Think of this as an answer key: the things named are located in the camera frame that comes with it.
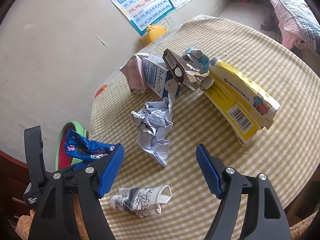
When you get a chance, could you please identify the shoes on floor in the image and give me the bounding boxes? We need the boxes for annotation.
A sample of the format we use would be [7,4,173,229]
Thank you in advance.
[260,14,277,31]

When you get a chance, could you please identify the green red trash bin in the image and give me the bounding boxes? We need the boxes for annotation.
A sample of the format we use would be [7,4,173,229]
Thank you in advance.
[55,121,90,172]

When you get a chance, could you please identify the bed with plaid quilt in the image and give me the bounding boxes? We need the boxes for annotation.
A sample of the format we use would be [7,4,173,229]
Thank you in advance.
[270,0,319,55]

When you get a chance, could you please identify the pink white carton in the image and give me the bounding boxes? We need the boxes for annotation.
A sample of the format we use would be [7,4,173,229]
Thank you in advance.
[119,54,148,94]

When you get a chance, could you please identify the yellow cardboard box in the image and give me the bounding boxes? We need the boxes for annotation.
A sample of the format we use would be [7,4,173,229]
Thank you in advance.
[200,57,280,145]

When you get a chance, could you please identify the blue white milk carton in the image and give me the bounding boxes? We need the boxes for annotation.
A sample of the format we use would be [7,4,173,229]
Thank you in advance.
[142,54,181,98]

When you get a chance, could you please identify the floral paper cup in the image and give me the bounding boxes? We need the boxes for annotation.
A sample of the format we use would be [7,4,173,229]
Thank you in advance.
[110,185,172,218]

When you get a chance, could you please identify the dark brown cigarette box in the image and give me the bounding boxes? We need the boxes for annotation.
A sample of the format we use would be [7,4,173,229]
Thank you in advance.
[163,49,191,85]

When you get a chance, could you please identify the blue snack wrapper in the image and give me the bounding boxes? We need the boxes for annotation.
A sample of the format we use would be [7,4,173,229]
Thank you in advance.
[65,129,115,163]

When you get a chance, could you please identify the wall power outlet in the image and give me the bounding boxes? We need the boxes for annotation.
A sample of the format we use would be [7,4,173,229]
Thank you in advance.
[158,14,176,30]

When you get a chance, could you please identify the yellow duck stool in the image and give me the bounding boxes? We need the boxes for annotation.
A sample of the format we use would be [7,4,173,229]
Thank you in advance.
[140,24,168,46]

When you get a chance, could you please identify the white paper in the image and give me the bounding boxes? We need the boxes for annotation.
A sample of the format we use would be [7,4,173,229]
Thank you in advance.
[131,93,175,167]

